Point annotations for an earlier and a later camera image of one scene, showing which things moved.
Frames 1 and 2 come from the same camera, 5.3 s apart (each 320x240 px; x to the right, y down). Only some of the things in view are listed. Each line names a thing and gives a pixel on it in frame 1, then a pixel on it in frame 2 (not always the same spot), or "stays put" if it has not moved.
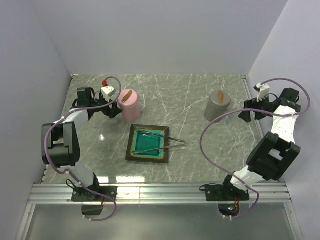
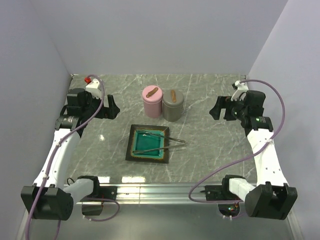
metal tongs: [183, 142] stays put
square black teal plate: [139, 141] stays put
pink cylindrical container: [131, 108] → [153, 110]
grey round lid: [219, 99] → [173, 98]
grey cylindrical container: [211, 112] → [172, 114]
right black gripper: [253, 104] → [224, 102]
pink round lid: [128, 98] → [152, 94]
